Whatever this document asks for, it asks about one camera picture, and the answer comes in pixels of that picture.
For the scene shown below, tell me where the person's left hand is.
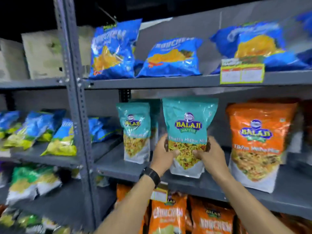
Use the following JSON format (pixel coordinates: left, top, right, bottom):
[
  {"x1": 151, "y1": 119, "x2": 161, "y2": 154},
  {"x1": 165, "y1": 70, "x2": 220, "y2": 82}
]
[{"x1": 150, "y1": 134, "x2": 181, "y2": 177}]

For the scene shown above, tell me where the person's right hand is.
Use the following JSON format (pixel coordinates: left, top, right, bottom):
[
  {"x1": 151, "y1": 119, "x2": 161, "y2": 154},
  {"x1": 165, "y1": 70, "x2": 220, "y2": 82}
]
[{"x1": 193, "y1": 136, "x2": 232, "y2": 183}]

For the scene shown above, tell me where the teal snack packet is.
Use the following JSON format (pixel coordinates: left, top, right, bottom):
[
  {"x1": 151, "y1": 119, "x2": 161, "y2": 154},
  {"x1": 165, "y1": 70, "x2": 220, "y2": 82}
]
[
  {"x1": 129, "y1": 98, "x2": 162, "y2": 151},
  {"x1": 162, "y1": 97, "x2": 219, "y2": 179},
  {"x1": 116, "y1": 102, "x2": 151, "y2": 165}
]

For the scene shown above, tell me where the person's left forearm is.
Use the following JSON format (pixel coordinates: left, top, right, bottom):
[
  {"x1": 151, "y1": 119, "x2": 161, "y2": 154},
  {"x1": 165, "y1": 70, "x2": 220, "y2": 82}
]
[{"x1": 94, "y1": 173, "x2": 156, "y2": 234}]

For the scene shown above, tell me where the person's right forearm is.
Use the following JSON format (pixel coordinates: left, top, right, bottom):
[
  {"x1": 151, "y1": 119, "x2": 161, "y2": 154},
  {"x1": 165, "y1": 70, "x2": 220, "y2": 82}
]
[{"x1": 215, "y1": 176, "x2": 296, "y2": 234}]

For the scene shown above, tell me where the black wristwatch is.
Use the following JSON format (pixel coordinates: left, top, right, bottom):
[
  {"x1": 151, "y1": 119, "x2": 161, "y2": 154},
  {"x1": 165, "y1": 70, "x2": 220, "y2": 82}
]
[{"x1": 139, "y1": 167, "x2": 161, "y2": 188}]

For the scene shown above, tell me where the small shelf price label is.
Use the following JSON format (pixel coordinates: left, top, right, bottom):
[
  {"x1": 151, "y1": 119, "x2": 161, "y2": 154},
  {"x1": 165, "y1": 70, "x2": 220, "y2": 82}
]
[{"x1": 150, "y1": 182, "x2": 169, "y2": 203}]

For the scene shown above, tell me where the orange snack packet white base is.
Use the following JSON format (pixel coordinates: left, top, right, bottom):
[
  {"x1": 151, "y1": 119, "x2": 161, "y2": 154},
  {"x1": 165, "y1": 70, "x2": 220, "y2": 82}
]
[{"x1": 225, "y1": 102, "x2": 299, "y2": 194}]

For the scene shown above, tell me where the blue yellow snack packet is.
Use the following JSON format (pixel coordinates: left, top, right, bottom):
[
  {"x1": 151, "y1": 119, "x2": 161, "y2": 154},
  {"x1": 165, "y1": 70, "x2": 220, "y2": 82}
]
[
  {"x1": 0, "y1": 110, "x2": 21, "y2": 140},
  {"x1": 88, "y1": 116, "x2": 118, "y2": 143},
  {"x1": 41, "y1": 119, "x2": 77, "y2": 157},
  {"x1": 37, "y1": 109, "x2": 67, "y2": 142},
  {"x1": 3, "y1": 111, "x2": 54, "y2": 150}
]

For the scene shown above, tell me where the yellow shelf price label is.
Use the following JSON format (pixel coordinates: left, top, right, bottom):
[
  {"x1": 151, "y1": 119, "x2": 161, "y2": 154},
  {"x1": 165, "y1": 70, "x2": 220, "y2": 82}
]
[{"x1": 220, "y1": 63, "x2": 266, "y2": 85}]

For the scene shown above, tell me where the grey metal shelf rack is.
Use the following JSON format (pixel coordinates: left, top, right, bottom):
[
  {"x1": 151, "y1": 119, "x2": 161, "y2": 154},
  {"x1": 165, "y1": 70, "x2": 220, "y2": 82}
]
[
  {"x1": 0, "y1": 78, "x2": 84, "y2": 234},
  {"x1": 53, "y1": 0, "x2": 312, "y2": 232}
]

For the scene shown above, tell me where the green white snack packet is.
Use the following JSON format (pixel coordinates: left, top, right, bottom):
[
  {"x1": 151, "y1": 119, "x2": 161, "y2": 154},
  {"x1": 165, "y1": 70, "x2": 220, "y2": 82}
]
[
  {"x1": 0, "y1": 208, "x2": 20, "y2": 227},
  {"x1": 17, "y1": 214, "x2": 44, "y2": 234},
  {"x1": 36, "y1": 168, "x2": 63, "y2": 196},
  {"x1": 6, "y1": 165, "x2": 40, "y2": 205}
]

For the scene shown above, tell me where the cardboard box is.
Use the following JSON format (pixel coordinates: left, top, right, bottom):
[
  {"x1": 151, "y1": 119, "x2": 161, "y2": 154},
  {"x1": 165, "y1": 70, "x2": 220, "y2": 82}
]
[
  {"x1": 21, "y1": 25, "x2": 96, "y2": 80},
  {"x1": 0, "y1": 38, "x2": 30, "y2": 81}
]

